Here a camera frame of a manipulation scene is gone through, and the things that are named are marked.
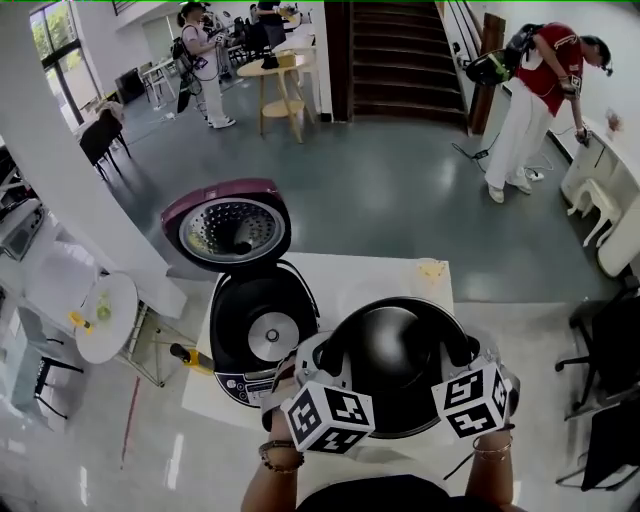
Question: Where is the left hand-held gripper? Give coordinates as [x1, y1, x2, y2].
[280, 333, 377, 456]

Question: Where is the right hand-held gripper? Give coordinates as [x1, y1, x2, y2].
[432, 329, 522, 441]

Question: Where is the black pot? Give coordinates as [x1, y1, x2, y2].
[319, 296, 482, 441]

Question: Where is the person's right forearm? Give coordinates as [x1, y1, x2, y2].
[464, 424, 517, 512]

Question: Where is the person's left forearm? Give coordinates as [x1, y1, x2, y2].
[239, 424, 306, 512]

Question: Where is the person's left hand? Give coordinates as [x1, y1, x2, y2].
[260, 349, 299, 434]

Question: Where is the white round plate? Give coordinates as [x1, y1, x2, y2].
[414, 256, 449, 297]

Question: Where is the maroon rice cooker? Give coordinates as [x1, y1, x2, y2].
[160, 177, 322, 409]

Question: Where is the yellow bottle black cap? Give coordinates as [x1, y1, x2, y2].
[168, 342, 217, 378]

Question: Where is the black office chair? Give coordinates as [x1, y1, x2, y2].
[554, 274, 640, 422]

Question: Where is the person's black clothing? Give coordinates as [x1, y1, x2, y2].
[294, 473, 527, 512]

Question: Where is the white carved stool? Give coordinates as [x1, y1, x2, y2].
[566, 177, 622, 248]

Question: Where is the round white side table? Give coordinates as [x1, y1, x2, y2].
[74, 271, 167, 389]

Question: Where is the white vanity desk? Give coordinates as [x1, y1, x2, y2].
[559, 114, 640, 279]

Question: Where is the small yellow bottle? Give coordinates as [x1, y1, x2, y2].
[67, 310, 95, 336]

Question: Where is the grey backpack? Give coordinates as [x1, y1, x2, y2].
[465, 23, 539, 87]

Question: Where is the light wooden round table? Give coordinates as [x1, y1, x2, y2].
[236, 49, 319, 145]

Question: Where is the table with pale cloth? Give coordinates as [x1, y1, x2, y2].
[9, 304, 51, 401]

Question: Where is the dark wooden staircase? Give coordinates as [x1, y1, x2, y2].
[324, 1, 469, 132]

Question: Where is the black dining chair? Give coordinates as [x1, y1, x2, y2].
[79, 101, 133, 182]

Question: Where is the white square pillar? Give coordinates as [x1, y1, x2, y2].
[0, 1, 189, 322]

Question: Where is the thin gold bracelet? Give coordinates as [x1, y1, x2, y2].
[471, 434, 516, 463]

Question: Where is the dark beaded bracelet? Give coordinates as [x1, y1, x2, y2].
[257, 439, 306, 475]

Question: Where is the wooden newel post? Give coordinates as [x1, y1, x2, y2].
[469, 11, 507, 137]

